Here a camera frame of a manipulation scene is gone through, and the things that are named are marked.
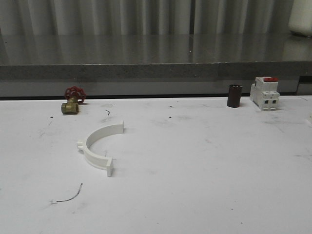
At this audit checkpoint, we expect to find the white half pipe clamp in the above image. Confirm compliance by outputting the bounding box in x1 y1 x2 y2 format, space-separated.
77 121 124 177

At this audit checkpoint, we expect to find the dark brown pipe coupling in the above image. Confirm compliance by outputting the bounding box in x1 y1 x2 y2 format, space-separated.
227 84 242 108

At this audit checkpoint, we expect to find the brass valve red handwheel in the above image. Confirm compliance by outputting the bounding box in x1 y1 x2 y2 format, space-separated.
61 86 86 115

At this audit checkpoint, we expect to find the grey stone countertop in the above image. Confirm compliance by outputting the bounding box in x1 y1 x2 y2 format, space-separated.
0 34 312 82

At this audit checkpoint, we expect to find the white container on counter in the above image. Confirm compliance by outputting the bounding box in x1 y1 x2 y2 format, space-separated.
288 0 312 37

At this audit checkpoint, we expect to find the white circuit breaker red switch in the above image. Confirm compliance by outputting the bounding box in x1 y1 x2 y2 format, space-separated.
250 77 280 111

